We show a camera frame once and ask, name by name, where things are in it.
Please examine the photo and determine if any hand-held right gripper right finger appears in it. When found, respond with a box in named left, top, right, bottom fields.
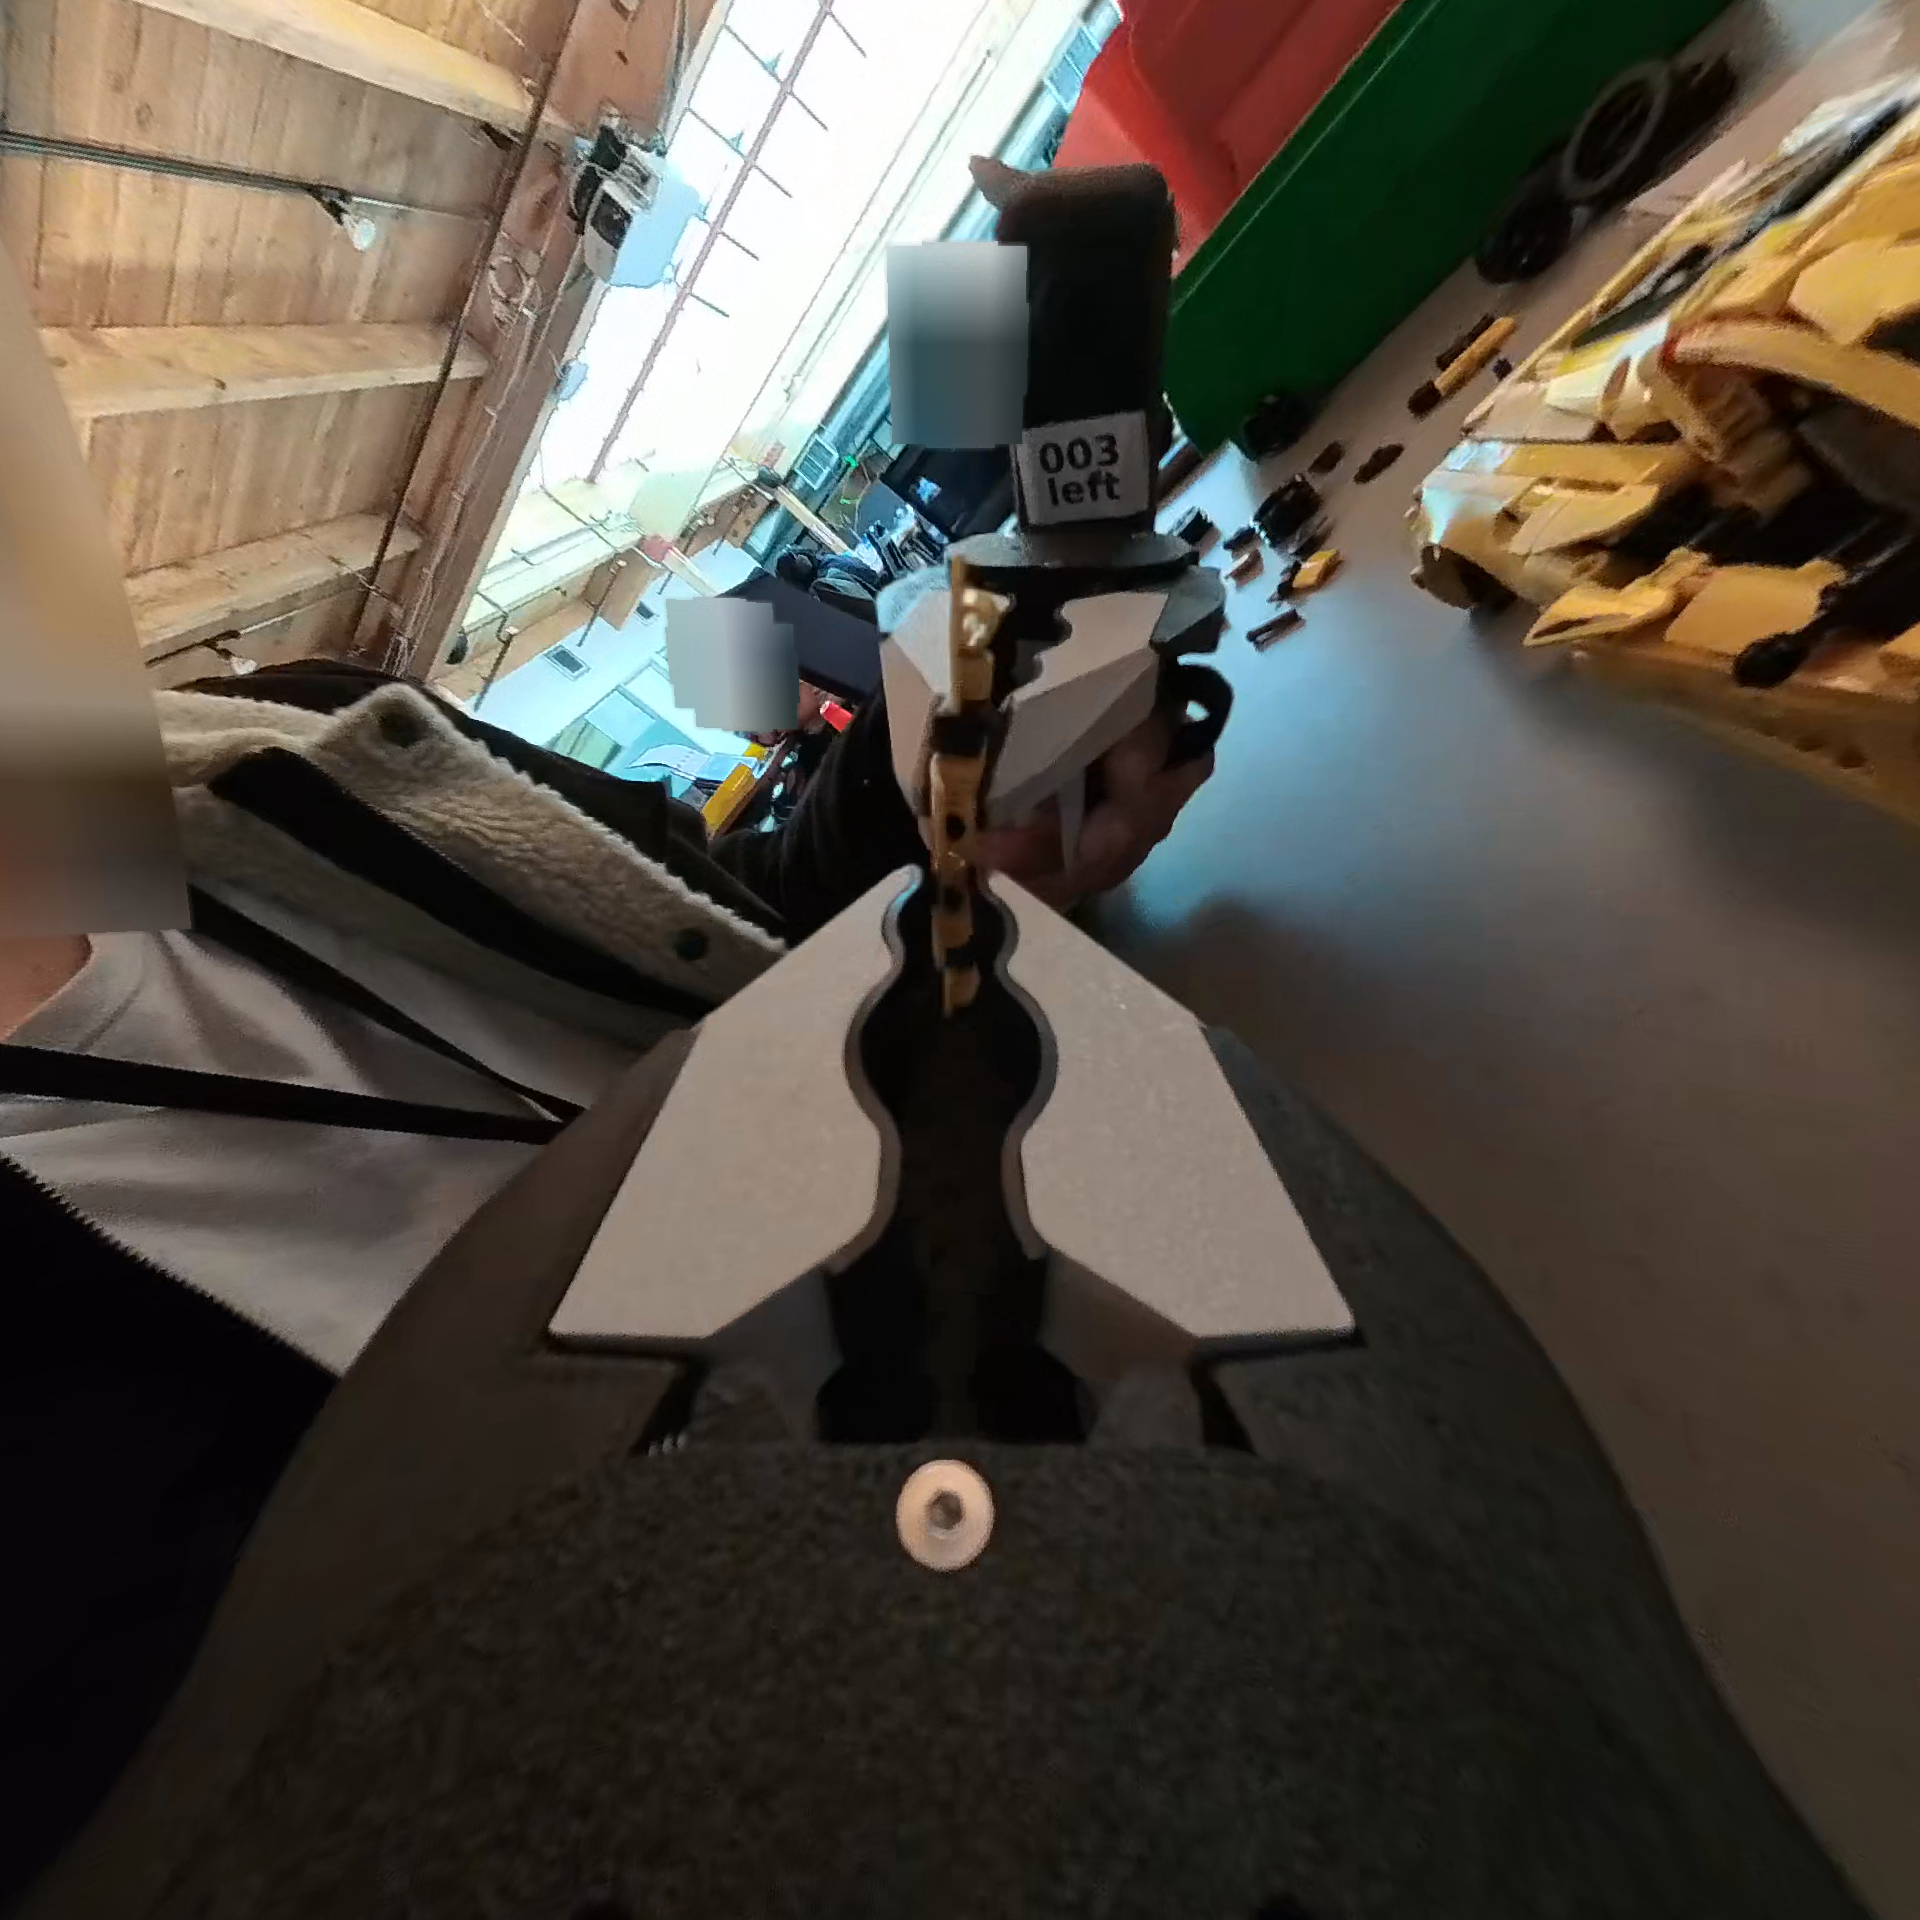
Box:
left=963, top=871, right=1355, bottom=1445

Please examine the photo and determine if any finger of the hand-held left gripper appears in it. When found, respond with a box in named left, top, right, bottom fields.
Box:
left=978, top=590, right=1167, bottom=874
left=882, top=583, right=969, bottom=818

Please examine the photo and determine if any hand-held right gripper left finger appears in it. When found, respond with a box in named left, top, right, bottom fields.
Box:
left=545, top=863, right=950, bottom=1445

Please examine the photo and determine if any yellow brick assembly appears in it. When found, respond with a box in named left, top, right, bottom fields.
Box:
left=925, top=550, right=1009, bottom=1022

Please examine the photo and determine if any person's left forearm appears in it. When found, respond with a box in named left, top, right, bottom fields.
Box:
left=711, top=696, right=985, bottom=943

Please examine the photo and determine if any person's left hand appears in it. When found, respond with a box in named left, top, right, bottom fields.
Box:
left=971, top=702, right=1216, bottom=912

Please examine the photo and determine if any green plastic bin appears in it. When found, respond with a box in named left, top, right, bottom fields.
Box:
left=1161, top=0, right=1742, bottom=459

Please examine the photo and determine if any pile of black yellow bricks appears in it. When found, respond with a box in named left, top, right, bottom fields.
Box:
left=1223, top=310, right=1520, bottom=650

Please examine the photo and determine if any yellow toy brick car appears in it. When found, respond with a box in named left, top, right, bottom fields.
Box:
left=1410, top=67, right=1920, bottom=752

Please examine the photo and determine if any black lanyard strap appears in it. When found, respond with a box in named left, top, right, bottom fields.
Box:
left=0, top=892, right=586, bottom=1150

